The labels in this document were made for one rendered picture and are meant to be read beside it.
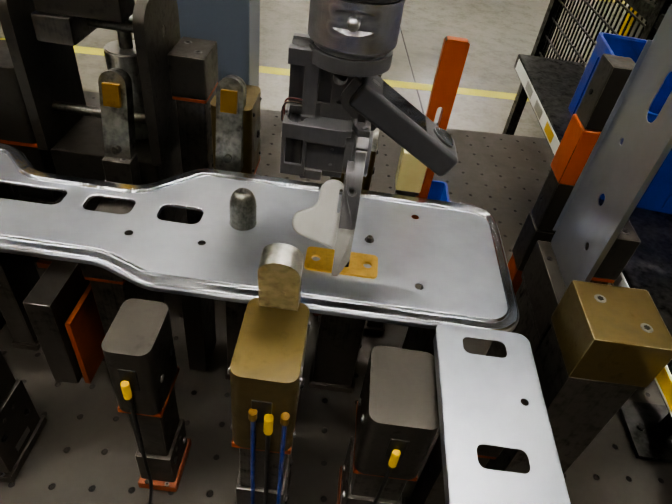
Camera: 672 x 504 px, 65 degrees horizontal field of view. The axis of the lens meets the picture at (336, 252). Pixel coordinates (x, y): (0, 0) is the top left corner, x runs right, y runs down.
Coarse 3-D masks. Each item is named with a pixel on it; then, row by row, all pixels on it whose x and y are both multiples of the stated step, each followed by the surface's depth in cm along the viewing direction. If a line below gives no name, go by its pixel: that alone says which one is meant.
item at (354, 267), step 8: (312, 248) 61; (320, 248) 62; (312, 256) 61; (320, 256) 61; (328, 256) 61; (352, 256) 61; (360, 256) 61; (368, 256) 62; (376, 256) 62; (304, 264) 59; (312, 264) 59; (320, 264) 60; (328, 264) 60; (352, 264) 60; (360, 264) 60; (376, 264) 61; (328, 272) 59; (344, 272) 59; (352, 272) 59; (360, 272) 59; (368, 272) 60; (376, 272) 60
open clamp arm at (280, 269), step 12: (264, 252) 44; (276, 252) 43; (288, 252) 43; (300, 252) 44; (264, 264) 43; (276, 264) 43; (288, 264) 43; (300, 264) 44; (264, 276) 44; (276, 276) 44; (288, 276) 44; (300, 276) 44; (264, 288) 46; (276, 288) 46; (288, 288) 45; (300, 288) 47; (264, 300) 47; (276, 300) 47; (288, 300) 47
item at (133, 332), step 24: (120, 312) 53; (144, 312) 53; (168, 312) 54; (120, 336) 51; (144, 336) 51; (168, 336) 55; (120, 360) 50; (144, 360) 50; (168, 360) 56; (120, 384) 52; (144, 384) 52; (168, 384) 58; (120, 408) 56; (144, 408) 55; (168, 408) 61; (144, 432) 61; (168, 432) 63; (144, 456) 62; (168, 456) 64; (144, 480) 68; (168, 480) 68
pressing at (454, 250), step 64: (64, 192) 65; (128, 192) 66; (192, 192) 67; (256, 192) 69; (64, 256) 57; (128, 256) 58; (192, 256) 59; (256, 256) 60; (384, 256) 62; (448, 256) 64; (384, 320) 56; (448, 320) 56; (512, 320) 57
